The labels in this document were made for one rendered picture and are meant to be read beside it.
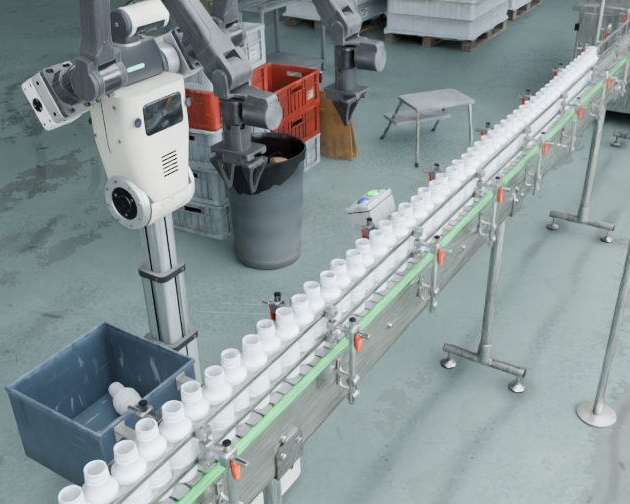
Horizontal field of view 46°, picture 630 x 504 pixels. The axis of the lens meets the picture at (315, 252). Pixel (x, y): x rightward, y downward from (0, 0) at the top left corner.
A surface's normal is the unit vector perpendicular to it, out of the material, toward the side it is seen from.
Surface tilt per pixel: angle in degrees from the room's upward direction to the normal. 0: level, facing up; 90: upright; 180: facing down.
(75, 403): 90
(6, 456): 0
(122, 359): 90
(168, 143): 90
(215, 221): 90
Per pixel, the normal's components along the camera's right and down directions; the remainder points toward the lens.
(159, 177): 0.84, 0.25
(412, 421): -0.02, -0.87
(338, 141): -0.51, 0.56
